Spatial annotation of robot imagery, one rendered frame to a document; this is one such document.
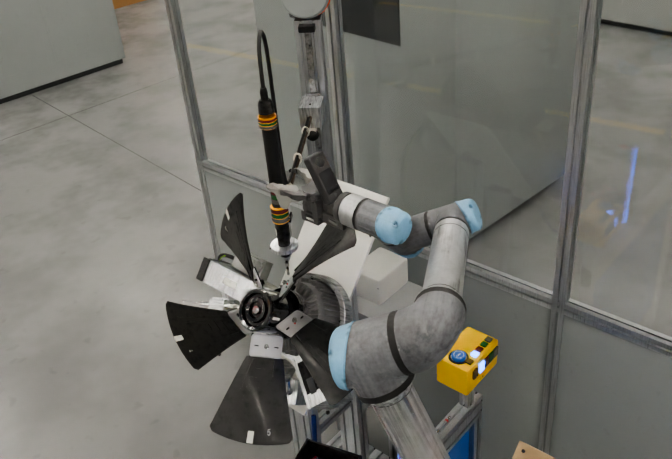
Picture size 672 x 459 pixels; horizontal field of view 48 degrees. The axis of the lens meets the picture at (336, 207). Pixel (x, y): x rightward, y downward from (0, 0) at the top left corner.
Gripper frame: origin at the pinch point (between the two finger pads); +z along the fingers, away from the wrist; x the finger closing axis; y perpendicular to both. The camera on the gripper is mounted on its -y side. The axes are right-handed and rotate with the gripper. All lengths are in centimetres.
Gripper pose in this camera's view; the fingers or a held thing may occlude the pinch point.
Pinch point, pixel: (282, 176)
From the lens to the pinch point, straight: 177.8
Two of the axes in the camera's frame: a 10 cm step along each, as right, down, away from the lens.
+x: 6.5, -4.4, 6.2
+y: 0.8, 8.5, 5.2
